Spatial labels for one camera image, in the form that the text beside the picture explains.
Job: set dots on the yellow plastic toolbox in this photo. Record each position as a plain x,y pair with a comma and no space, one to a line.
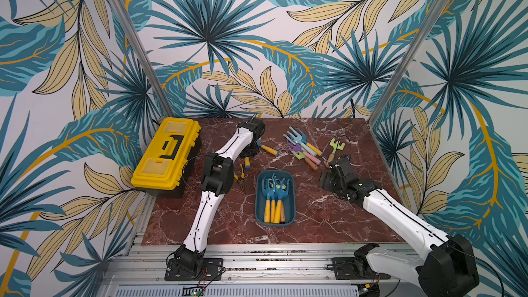
169,159

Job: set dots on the right aluminium corner post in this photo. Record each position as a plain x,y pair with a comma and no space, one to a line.
428,23

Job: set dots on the aluminium rail frame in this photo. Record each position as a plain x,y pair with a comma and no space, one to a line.
285,263

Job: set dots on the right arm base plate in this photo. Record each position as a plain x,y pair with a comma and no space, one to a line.
352,268

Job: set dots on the yellow handled pliers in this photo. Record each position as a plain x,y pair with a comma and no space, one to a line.
240,179

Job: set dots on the light blue fork pink handle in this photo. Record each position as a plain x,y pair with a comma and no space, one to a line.
298,140

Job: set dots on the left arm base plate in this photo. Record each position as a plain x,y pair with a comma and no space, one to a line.
208,269

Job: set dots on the aluminium corner post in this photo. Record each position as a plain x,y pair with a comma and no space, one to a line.
130,32
428,23

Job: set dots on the green rake wooden handle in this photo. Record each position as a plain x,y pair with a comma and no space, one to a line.
282,214
336,146

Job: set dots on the left aluminium corner post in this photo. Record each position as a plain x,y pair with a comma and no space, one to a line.
130,32

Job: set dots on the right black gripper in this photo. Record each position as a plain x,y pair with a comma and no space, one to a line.
330,177

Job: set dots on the teal storage tray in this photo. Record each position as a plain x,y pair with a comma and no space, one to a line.
289,201

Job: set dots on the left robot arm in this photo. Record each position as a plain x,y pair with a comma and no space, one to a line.
217,179

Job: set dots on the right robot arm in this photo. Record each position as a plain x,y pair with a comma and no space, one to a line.
443,266

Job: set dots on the teal fork yellow handle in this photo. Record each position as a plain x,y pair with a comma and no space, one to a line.
309,144

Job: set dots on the blue claw rake yellow handle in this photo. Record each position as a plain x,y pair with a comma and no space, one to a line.
267,148

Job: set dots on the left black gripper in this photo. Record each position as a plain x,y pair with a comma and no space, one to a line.
255,152

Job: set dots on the purple small rake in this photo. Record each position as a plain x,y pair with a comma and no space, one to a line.
302,154

